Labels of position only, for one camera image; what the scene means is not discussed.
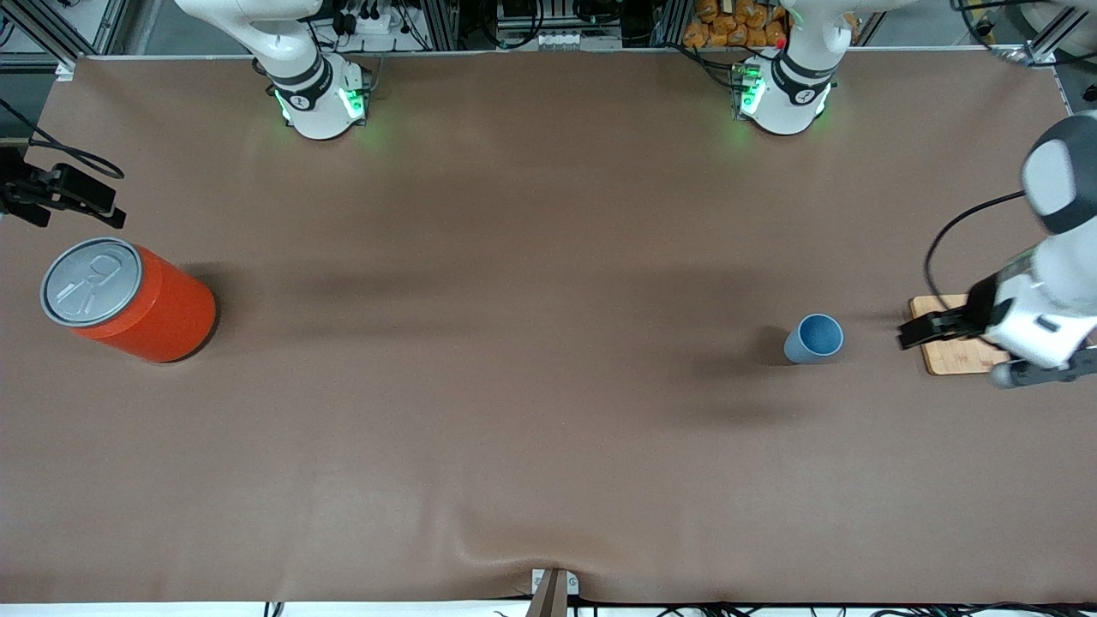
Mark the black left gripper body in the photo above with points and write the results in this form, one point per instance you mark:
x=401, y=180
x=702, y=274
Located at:
x=980, y=310

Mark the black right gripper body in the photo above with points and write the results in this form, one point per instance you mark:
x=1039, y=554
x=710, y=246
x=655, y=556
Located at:
x=19, y=194

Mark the light blue plastic cup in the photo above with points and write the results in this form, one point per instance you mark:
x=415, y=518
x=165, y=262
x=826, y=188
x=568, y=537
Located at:
x=814, y=340

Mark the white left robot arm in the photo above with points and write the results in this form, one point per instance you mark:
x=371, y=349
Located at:
x=788, y=103

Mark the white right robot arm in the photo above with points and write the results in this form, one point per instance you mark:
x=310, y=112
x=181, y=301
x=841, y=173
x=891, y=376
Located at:
x=317, y=103

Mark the wooden mug tree stand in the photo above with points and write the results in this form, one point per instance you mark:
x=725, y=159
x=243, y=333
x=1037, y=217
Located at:
x=951, y=358

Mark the orange can with grey lid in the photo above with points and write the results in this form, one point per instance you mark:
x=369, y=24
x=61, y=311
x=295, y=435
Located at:
x=146, y=308

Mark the white power strip with plugs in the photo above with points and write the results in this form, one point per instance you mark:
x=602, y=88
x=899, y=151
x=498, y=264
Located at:
x=368, y=21

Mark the bag of orange snacks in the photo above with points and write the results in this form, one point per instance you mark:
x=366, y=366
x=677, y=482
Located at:
x=728, y=21

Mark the brown table cover cloth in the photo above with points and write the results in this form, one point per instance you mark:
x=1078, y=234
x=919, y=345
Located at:
x=514, y=386

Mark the grey table edge clamp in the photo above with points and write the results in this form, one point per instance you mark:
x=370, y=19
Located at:
x=551, y=591

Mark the aluminium frame profile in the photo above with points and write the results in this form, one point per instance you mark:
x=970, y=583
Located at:
x=81, y=30
x=1050, y=47

